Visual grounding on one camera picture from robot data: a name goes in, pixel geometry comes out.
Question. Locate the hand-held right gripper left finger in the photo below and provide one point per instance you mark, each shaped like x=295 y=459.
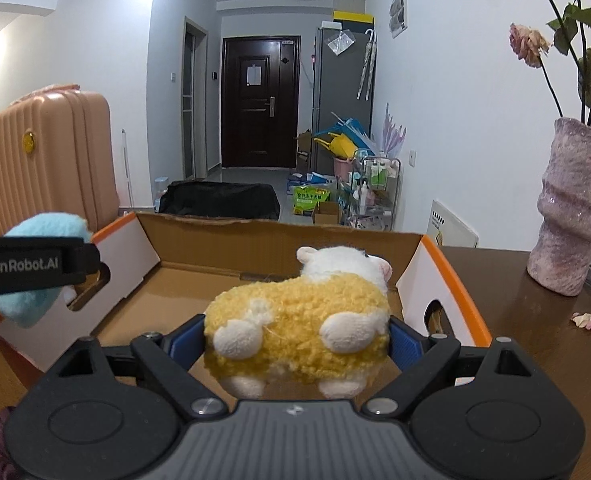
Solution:
x=185 y=342

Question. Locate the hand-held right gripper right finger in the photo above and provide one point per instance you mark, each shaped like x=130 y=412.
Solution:
x=405 y=345

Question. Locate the light blue plush toy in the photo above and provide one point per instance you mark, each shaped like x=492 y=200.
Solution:
x=50 y=227

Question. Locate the orange cardboard box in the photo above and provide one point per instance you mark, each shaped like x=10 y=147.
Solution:
x=200 y=285

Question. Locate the yellow sheep plush toy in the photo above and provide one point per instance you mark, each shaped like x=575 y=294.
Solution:
x=295 y=320

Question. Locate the pink ribbed suitcase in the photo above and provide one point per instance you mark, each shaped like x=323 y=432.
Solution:
x=40 y=175

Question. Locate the clear water bottle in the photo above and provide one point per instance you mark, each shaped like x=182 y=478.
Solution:
x=161 y=192

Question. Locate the black floor bag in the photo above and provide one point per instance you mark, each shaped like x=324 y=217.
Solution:
x=215 y=200

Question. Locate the small brown cardboard box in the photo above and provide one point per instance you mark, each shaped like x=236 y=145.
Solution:
x=325 y=214

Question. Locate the metal trolley rack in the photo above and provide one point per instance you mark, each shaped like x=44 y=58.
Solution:
x=370 y=195

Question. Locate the green printed bag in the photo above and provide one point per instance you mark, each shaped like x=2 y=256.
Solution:
x=310 y=201

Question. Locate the fallen rose petal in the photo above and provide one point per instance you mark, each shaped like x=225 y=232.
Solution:
x=583 y=321

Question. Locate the blue and white floor packages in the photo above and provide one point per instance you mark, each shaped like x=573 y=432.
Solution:
x=315 y=180

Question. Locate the pink bucket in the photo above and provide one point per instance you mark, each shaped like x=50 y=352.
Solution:
x=343 y=167

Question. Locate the pink textured vase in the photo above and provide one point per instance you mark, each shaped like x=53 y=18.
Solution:
x=565 y=210

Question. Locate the yellow plastic item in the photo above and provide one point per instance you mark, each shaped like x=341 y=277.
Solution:
x=340 y=145

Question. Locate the tall brown cardboard box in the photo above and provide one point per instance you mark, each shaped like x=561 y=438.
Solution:
x=304 y=152

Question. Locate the blue plastic item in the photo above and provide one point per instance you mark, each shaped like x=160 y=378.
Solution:
x=358 y=130

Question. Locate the dark brown entrance door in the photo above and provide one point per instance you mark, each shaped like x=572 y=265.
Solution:
x=240 y=125

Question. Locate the grey interior door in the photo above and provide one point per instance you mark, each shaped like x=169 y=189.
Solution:
x=189 y=100

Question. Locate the grey refrigerator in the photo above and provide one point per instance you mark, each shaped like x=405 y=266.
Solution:
x=335 y=90

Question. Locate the paper notice on door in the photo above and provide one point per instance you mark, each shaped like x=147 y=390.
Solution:
x=254 y=75

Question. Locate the white folded umbrella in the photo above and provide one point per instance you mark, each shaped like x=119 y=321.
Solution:
x=367 y=67

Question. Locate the clear plastic bag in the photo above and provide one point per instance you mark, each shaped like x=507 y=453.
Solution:
x=340 y=41

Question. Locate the dried rose bouquet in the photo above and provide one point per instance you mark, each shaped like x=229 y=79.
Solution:
x=528 y=42

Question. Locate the yellow and black box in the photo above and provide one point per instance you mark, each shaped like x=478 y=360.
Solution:
x=355 y=21

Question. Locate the white wall socket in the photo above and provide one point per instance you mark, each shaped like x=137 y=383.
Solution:
x=413 y=158

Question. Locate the purple wall decoration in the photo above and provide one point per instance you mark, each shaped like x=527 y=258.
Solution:
x=393 y=132

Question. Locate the wall poster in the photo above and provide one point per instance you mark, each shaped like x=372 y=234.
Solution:
x=398 y=12

